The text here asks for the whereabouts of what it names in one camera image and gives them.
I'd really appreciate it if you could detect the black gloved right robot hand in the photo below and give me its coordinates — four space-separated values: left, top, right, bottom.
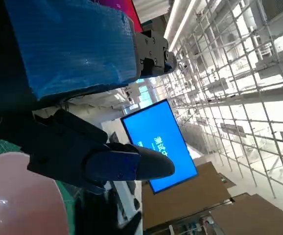
75 192 142 235

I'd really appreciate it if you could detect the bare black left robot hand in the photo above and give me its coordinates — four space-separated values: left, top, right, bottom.
0 0 178 195

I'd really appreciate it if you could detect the pink bowl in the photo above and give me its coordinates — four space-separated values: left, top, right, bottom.
0 151 70 235

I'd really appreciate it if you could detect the white desk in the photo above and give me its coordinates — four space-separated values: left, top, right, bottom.
108 180 143 222

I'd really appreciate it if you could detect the red display screen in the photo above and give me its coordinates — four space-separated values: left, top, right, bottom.
99 0 144 33

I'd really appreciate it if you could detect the blue monitor screen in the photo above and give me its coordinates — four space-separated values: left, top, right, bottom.
120 99 198 195

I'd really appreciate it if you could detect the white pipe scaffold rack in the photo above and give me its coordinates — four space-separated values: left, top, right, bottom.
165 0 283 201

